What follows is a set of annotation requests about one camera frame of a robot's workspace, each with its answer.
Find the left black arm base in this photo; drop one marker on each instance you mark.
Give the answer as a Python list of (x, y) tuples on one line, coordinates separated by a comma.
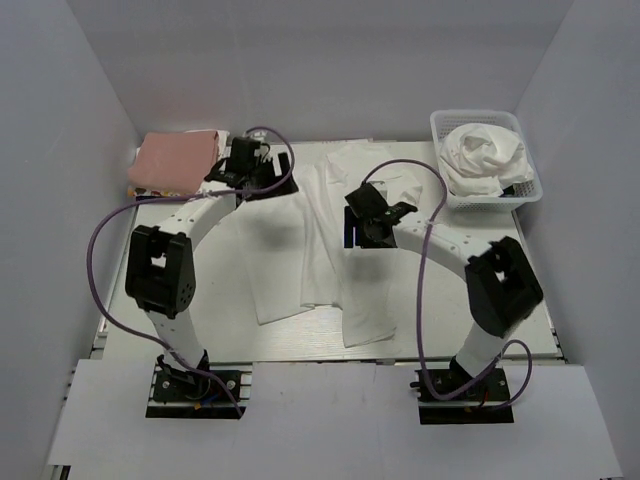
[(176, 394)]

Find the green and white t shirt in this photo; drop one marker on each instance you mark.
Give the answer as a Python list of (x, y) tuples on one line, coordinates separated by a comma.
[(510, 192)]

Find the plain white t shirt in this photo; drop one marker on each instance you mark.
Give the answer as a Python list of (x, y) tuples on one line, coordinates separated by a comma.
[(294, 252)]

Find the white plastic basket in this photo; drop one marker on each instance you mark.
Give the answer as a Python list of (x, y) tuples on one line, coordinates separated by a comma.
[(443, 122)]

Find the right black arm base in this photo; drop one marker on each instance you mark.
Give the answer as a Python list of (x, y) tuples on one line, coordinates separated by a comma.
[(486, 402)]

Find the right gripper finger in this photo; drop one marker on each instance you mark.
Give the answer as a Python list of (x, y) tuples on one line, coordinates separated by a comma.
[(358, 237), (349, 227)]

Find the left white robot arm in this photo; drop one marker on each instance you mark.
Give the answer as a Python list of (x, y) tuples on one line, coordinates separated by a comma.
[(160, 273)]

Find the white t shirt with print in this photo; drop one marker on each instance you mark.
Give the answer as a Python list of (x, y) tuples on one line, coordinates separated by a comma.
[(483, 160)]

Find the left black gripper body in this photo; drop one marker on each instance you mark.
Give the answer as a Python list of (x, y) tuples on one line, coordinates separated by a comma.
[(264, 176)]

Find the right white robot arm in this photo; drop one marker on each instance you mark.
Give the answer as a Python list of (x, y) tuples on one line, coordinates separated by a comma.
[(502, 288)]

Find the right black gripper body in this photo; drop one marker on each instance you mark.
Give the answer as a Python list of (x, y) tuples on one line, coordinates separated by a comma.
[(369, 243)]

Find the pink folded t shirt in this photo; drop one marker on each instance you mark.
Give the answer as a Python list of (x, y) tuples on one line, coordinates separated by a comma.
[(174, 162)]

